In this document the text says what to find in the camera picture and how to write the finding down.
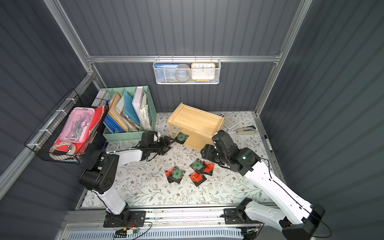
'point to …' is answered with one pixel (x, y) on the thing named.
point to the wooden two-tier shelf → (200, 126)
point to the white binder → (136, 103)
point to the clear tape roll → (71, 149)
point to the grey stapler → (249, 130)
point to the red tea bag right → (208, 167)
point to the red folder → (98, 111)
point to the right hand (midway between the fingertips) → (207, 152)
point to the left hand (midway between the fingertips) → (172, 143)
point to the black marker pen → (268, 143)
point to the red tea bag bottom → (197, 178)
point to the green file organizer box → (118, 126)
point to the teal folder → (129, 108)
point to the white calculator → (229, 123)
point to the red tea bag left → (168, 171)
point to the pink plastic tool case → (77, 127)
